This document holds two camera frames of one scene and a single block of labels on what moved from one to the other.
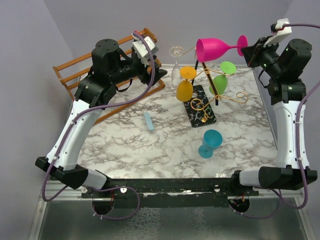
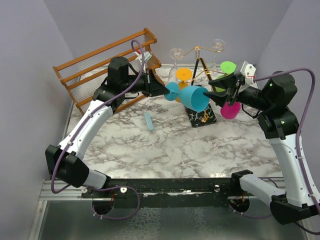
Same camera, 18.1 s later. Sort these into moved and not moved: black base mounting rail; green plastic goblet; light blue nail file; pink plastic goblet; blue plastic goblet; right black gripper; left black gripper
Moved: pink plastic goblet; left black gripper; right black gripper; blue plastic goblet
Not moved: green plastic goblet; black base mounting rail; light blue nail file
